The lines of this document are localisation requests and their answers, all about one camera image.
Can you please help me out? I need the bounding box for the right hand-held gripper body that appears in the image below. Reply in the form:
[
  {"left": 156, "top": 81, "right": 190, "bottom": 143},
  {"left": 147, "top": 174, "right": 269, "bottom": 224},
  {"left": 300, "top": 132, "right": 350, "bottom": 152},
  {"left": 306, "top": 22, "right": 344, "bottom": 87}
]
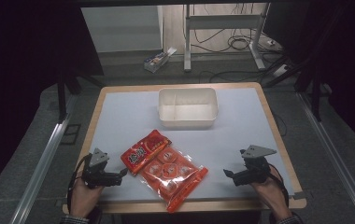
[{"left": 232, "top": 144, "right": 278, "bottom": 188}]

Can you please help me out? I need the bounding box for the clear orange snack bag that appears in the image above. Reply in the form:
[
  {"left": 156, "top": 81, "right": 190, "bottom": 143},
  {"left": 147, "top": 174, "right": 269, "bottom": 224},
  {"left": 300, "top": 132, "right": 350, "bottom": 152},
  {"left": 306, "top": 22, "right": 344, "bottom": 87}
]
[{"left": 139, "top": 146, "right": 209, "bottom": 215}]

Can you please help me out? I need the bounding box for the long black floor cable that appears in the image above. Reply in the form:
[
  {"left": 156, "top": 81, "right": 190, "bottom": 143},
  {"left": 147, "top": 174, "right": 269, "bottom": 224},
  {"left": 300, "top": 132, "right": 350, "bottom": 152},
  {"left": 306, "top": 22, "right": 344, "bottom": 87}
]
[{"left": 198, "top": 69, "right": 265, "bottom": 84}]

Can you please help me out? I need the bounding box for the red snack packet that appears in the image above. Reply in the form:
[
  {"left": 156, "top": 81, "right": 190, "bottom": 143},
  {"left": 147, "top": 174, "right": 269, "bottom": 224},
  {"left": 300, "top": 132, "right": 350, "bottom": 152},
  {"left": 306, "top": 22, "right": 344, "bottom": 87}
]
[{"left": 120, "top": 129, "right": 173, "bottom": 175}]

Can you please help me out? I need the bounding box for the white power strip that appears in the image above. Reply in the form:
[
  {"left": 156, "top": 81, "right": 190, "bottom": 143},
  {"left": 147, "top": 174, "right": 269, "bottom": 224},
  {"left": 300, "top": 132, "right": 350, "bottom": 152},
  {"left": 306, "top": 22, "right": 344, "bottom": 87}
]
[{"left": 272, "top": 63, "right": 291, "bottom": 78}]

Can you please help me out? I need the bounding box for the person's right hand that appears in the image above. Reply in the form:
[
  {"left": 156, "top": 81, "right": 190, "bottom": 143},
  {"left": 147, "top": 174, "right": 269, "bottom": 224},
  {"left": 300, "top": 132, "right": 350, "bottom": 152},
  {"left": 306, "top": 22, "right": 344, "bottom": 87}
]
[{"left": 249, "top": 167, "right": 292, "bottom": 220}]

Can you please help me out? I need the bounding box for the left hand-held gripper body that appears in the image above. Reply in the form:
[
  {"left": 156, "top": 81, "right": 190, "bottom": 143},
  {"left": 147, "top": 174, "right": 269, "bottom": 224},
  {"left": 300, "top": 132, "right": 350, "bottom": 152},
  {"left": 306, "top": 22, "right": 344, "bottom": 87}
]
[{"left": 81, "top": 147, "right": 123, "bottom": 189}]

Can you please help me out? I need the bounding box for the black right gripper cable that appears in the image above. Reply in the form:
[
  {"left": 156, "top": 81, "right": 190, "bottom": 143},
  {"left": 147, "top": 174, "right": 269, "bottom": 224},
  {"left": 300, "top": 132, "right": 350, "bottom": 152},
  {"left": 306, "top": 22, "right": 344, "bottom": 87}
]
[{"left": 268, "top": 163, "right": 291, "bottom": 208}]

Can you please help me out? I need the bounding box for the person's left hand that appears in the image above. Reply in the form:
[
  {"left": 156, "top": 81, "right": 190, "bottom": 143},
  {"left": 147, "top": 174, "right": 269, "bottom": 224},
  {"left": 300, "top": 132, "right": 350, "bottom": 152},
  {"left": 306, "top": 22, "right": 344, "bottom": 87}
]
[{"left": 69, "top": 178, "right": 106, "bottom": 218}]

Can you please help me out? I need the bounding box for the coiled black cable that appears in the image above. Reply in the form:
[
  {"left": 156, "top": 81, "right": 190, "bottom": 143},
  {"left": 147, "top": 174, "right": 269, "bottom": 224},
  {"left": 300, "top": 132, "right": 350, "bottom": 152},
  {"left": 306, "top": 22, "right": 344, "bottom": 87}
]
[{"left": 227, "top": 35, "right": 252, "bottom": 51}]

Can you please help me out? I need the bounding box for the black floor plate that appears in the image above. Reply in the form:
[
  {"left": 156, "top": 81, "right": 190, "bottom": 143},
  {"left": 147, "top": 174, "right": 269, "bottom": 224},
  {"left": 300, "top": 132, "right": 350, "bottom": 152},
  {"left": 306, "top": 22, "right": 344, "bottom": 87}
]
[{"left": 60, "top": 123, "right": 82, "bottom": 146}]

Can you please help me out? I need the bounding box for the white metal desk frame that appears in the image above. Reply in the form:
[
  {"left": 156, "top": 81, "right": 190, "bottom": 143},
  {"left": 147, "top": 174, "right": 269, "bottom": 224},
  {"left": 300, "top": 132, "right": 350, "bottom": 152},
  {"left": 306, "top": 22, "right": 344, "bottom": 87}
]
[{"left": 182, "top": 3, "right": 272, "bottom": 73}]

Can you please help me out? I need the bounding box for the white plastic box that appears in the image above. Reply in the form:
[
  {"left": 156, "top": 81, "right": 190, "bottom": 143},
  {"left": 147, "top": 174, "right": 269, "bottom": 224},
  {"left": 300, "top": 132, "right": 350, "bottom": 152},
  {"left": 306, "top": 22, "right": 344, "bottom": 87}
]
[{"left": 157, "top": 87, "right": 220, "bottom": 130}]

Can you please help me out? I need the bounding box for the open cardboard box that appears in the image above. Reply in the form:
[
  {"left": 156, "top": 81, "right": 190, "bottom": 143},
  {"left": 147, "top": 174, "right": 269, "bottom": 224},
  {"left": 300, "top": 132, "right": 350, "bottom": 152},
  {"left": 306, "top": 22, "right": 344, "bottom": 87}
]
[{"left": 143, "top": 47, "right": 178, "bottom": 74}]

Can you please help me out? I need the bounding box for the black stand leg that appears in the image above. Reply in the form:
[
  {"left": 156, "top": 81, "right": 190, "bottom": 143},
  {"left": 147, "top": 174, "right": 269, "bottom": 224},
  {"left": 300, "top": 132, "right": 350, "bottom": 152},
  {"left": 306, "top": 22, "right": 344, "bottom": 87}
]
[
  {"left": 309, "top": 71, "right": 323, "bottom": 122},
  {"left": 56, "top": 73, "right": 68, "bottom": 124}
]

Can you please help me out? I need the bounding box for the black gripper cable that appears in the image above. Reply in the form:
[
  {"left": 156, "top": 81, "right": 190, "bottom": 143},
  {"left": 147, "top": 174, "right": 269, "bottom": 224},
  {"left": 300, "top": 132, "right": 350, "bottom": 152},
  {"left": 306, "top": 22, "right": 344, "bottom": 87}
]
[
  {"left": 66, "top": 154, "right": 92, "bottom": 215},
  {"left": 268, "top": 163, "right": 291, "bottom": 208}
]

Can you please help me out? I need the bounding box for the white wall panel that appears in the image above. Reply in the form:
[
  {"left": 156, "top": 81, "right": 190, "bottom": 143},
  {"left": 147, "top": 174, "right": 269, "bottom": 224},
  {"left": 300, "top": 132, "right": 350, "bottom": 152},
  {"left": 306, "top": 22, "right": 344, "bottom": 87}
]
[{"left": 80, "top": 6, "right": 163, "bottom": 53}]

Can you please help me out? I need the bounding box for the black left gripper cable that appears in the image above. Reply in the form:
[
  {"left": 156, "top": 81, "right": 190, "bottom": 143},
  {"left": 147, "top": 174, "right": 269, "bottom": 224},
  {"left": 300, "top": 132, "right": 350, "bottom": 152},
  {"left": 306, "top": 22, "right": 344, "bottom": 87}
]
[{"left": 66, "top": 154, "right": 92, "bottom": 215}]

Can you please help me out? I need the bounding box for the aluminium rail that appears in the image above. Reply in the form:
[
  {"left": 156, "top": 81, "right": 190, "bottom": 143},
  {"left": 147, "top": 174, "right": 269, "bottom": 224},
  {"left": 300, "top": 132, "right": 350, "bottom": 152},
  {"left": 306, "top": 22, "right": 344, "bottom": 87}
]
[
  {"left": 9, "top": 94, "right": 79, "bottom": 224},
  {"left": 296, "top": 91, "right": 355, "bottom": 224}
]

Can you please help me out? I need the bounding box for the white table mat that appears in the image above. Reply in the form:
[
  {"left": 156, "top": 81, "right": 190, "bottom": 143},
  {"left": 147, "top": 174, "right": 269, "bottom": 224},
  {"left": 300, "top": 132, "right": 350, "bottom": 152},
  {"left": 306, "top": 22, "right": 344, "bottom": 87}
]
[{"left": 89, "top": 87, "right": 295, "bottom": 201}]

